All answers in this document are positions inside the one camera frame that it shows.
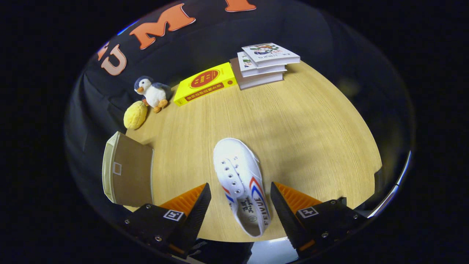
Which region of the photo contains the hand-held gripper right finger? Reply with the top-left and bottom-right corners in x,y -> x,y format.
270,181 -> 367,257

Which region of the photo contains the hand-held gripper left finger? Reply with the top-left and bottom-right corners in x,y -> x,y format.
123,183 -> 212,257

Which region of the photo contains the white canvas shoe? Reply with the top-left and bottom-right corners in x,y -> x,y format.
213,138 -> 272,238

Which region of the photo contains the beige fabric storage box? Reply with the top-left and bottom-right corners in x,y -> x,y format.
102,131 -> 154,208

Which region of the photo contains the yellow round plush toy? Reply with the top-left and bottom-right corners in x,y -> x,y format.
123,101 -> 148,130

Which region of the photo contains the penguin plush toy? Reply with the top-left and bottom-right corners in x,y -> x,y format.
134,76 -> 172,113

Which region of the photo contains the yellow book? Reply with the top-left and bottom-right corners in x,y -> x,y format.
173,62 -> 238,107

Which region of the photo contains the white floral cover book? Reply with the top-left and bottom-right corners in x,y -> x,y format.
241,43 -> 301,68

